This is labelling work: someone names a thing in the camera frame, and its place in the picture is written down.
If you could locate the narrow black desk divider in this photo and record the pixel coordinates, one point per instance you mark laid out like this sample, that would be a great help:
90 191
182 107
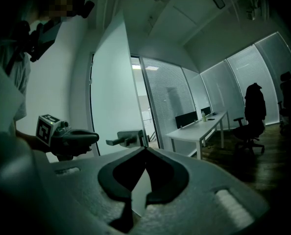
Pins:
205 110

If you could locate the person's head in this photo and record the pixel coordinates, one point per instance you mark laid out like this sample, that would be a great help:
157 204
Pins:
55 4

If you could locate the wide black desk divider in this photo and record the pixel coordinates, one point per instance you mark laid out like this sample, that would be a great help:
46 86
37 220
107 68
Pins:
186 119

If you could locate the black mesh office chair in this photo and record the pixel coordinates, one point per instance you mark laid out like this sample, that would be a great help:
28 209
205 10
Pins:
286 94

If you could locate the glass partition panel with blinds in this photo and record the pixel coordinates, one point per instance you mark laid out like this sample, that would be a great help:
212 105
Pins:
167 94
280 55
195 89
219 89
253 70

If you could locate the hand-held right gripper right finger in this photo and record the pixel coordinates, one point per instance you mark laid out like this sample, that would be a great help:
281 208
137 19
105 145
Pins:
197 204

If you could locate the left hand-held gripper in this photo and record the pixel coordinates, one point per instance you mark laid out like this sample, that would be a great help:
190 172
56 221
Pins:
45 130

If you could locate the person's left forearm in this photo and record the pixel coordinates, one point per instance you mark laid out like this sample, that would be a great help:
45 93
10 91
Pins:
30 139

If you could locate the person's grey shirt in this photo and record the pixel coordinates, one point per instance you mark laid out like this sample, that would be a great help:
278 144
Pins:
10 94

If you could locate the white office desk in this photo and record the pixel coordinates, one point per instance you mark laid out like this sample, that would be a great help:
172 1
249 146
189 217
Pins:
197 131

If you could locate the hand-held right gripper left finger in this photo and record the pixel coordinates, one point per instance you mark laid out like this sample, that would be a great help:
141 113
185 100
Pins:
86 192

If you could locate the grey chest-worn device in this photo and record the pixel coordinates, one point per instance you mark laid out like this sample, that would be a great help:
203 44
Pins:
45 40

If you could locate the dark office chair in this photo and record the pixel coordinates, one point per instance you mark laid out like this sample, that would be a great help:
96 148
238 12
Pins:
255 104

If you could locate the ceiling-mounted device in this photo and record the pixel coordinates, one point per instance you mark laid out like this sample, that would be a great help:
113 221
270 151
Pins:
257 10

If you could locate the green bottle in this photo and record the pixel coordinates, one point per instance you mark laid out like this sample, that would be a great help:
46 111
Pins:
204 117

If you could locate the person's left hand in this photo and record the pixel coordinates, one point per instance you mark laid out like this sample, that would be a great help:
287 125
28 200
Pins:
74 151

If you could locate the black head-worn camera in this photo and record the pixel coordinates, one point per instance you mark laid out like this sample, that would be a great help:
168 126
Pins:
86 8

